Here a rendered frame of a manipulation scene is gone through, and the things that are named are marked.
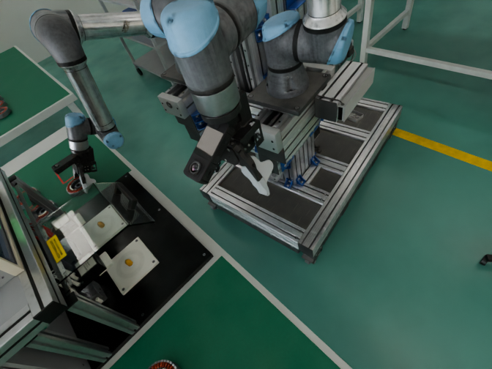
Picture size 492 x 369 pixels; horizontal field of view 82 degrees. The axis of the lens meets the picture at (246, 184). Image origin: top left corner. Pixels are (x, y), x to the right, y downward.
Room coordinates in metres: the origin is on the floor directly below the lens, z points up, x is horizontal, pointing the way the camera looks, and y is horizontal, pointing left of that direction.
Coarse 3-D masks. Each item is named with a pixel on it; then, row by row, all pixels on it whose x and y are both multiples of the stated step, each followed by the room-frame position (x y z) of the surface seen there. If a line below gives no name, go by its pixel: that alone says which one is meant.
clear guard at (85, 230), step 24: (96, 192) 0.64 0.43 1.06; (48, 216) 0.61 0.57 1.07; (72, 216) 0.57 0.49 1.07; (96, 216) 0.54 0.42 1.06; (120, 216) 0.51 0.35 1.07; (144, 216) 0.52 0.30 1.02; (72, 240) 0.49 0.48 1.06; (96, 240) 0.46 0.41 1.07; (48, 264) 0.44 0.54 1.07; (72, 264) 0.41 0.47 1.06
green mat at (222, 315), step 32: (192, 288) 0.39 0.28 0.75; (224, 288) 0.36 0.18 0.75; (256, 288) 0.32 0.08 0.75; (160, 320) 0.33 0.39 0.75; (192, 320) 0.30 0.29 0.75; (224, 320) 0.26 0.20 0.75; (256, 320) 0.23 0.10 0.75; (288, 320) 0.21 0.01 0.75; (128, 352) 0.27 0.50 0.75; (160, 352) 0.24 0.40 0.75; (192, 352) 0.21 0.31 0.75; (224, 352) 0.18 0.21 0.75; (256, 352) 0.16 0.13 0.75; (288, 352) 0.13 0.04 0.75; (320, 352) 0.11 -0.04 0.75
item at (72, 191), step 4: (72, 180) 1.09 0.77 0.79; (76, 180) 1.09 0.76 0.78; (80, 180) 1.09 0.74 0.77; (68, 184) 1.07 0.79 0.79; (72, 184) 1.07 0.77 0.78; (76, 184) 1.06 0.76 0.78; (80, 184) 1.07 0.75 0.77; (68, 188) 1.04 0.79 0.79; (72, 188) 1.05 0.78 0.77; (76, 188) 1.05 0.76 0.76; (80, 188) 1.02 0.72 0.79; (68, 192) 1.02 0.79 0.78; (72, 192) 1.01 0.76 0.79; (76, 192) 1.00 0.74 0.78; (80, 192) 1.00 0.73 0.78; (72, 196) 1.01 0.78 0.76
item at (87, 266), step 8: (96, 256) 0.53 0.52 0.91; (104, 256) 0.54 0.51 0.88; (88, 264) 0.50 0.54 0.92; (96, 264) 0.49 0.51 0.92; (104, 264) 0.51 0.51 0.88; (112, 264) 0.50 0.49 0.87; (80, 272) 0.48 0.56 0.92; (88, 272) 0.47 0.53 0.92; (96, 272) 0.48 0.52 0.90; (80, 280) 0.47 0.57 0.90; (88, 280) 0.46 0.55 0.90; (80, 288) 0.45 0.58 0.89; (88, 296) 0.45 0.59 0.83
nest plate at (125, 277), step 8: (136, 240) 0.63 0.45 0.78; (128, 248) 0.61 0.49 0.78; (136, 248) 0.60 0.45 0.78; (144, 248) 0.58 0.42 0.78; (120, 256) 0.59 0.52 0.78; (128, 256) 0.57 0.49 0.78; (136, 256) 0.56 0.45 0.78; (144, 256) 0.55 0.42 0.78; (152, 256) 0.54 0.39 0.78; (120, 264) 0.55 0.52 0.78; (136, 264) 0.53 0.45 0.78; (144, 264) 0.52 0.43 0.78; (152, 264) 0.51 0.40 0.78; (112, 272) 0.53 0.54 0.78; (120, 272) 0.52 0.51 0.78; (128, 272) 0.51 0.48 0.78; (136, 272) 0.50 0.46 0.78; (144, 272) 0.49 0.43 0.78; (120, 280) 0.49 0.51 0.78; (128, 280) 0.48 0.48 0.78; (136, 280) 0.47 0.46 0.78; (120, 288) 0.46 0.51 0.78; (128, 288) 0.45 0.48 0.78
